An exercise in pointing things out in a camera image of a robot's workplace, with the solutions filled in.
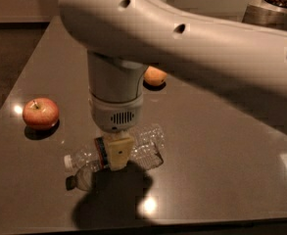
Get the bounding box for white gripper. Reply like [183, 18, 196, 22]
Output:
[89, 89, 143, 170]

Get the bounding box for clear plastic water bottle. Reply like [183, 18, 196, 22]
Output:
[64, 124, 165, 191]

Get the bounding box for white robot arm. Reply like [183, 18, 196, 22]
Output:
[59, 0, 287, 134]

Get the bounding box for orange fruit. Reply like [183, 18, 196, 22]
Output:
[144, 67, 167, 86]

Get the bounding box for red apple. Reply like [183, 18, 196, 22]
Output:
[23, 98, 59, 130]

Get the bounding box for metal box stand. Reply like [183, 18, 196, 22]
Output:
[242, 0, 287, 31]

